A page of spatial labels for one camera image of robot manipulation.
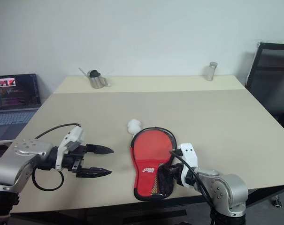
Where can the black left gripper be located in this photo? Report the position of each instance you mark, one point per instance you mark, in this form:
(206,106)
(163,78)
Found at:
(73,158)

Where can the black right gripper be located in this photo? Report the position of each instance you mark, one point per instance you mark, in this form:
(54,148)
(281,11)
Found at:
(177,173)

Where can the black and red pouch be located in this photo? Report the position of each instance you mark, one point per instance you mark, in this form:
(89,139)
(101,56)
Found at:
(146,174)

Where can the red table tennis paddle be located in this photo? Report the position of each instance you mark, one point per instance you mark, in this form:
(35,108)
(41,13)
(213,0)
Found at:
(153,146)

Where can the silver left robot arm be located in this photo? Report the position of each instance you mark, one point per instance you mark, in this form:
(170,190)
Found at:
(15,164)

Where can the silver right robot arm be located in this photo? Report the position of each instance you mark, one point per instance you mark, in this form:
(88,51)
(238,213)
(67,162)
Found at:
(226,187)

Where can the black lump in pitcher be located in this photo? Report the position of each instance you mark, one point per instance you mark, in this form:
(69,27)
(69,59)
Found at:
(94,73)

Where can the thin metal stirring rod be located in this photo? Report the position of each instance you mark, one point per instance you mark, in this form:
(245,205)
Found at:
(83,71)

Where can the open grey laptop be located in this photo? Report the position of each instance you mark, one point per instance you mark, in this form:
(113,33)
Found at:
(10,119)

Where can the white side desk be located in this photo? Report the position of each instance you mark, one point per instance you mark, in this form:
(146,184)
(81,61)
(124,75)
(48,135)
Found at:
(1,142)

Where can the steel cylindrical shaker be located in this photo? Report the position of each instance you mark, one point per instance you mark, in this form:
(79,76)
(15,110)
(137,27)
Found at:
(211,71)

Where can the chair caster wheel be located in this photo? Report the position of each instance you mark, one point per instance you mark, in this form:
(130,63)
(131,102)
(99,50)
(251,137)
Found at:
(276,201)

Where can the black office chair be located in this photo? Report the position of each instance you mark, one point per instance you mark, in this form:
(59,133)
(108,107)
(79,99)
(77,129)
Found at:
(270,77)

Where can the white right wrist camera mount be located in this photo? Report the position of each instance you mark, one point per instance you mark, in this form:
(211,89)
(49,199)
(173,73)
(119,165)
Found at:
(189,155)

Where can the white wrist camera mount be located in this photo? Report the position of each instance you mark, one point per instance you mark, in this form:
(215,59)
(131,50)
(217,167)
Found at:
(72,139)
(189,155)

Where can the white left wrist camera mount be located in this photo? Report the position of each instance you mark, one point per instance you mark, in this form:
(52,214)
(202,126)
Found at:
(72,139)

